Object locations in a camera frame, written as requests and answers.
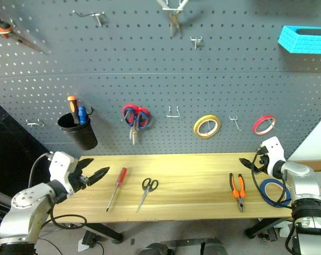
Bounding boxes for metal double prong hook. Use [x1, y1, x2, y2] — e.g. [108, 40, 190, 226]
[229, 115, 242, 132]

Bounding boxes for black floor device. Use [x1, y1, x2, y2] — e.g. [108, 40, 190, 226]
[81, 229, 98, 248]

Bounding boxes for orange black combination pliers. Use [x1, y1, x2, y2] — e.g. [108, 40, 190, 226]
[229, 173, 247, 214]

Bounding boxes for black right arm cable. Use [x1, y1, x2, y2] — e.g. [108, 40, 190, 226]
[251, 148, 290, 209]

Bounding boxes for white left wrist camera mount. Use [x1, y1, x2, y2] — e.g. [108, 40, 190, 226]
[48, 151, 79, 192]

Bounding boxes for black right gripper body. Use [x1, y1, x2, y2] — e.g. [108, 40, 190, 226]
[253, 152, 270, 175]

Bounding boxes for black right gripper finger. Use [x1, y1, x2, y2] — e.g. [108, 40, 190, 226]
[239, 158, 258, 170]

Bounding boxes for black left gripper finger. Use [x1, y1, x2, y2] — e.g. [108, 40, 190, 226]
[86, 166, 110, 186]
[75, 158, 94, 175]

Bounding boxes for blue tape roll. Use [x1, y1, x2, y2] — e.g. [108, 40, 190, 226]
[260, 178, 292, 208]

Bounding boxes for orange black long-nose pliers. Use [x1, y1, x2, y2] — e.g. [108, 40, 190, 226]
[0, 11, 45, 54]

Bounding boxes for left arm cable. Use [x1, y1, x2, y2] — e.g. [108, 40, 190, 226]
[27, 151, 88, 230]

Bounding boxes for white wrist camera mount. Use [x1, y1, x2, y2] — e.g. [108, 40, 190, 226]
[260, 136, 287, 176]
[48, 151, 79, 192]

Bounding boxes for grey pegboard wall panel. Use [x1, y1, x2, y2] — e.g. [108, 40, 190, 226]
[0, 0, 321, 160]

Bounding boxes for red tape roll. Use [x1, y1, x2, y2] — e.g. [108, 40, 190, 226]
[253, 114, 277, 137]

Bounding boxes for black handled scissors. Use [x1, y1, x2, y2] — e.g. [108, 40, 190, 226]
[135, 177, 159, 214]

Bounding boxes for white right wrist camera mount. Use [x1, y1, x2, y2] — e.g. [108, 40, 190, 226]
[260, 136, 287, 176]

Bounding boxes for white handled needle-nose pliers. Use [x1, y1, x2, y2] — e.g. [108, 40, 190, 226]
[157, 0, 189, 38]

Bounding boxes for orange black handled screwdriver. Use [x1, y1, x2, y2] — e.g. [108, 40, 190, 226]
[67, 96, 81, 125]

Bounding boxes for metal loop hook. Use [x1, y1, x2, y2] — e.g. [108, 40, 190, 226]
[166, 105, 181, 118]

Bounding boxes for yellow tape roll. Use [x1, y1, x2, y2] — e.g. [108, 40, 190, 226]
[193, 114, 222, 140]

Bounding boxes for black table leg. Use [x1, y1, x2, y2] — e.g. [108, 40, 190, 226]
[82, 222, 124, 244]
[244, 217, 283, 239]

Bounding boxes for metal pegboard hook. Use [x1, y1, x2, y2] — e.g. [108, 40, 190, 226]
[72, 10, 106, 28]
[190, 36, 204, 50]
[25, 118, 45, 128]

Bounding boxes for red blue handled scissors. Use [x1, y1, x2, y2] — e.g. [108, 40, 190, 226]
[122, 104, 152, 146]

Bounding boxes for black cup holder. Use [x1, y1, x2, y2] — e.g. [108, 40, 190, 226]
[57, 112, 99, 151]

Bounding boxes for red handled screwdriver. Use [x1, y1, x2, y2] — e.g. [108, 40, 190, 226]
[106, 167, 128, 213]

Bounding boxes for blue handled screwdriver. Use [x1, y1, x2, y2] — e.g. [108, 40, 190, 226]
[77, 106, 88, 125]

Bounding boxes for cyan plastic bin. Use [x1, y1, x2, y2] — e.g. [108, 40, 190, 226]
[277, 25, 321, 55]

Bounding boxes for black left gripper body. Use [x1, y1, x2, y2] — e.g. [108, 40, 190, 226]
[68, 171, 89, 193]

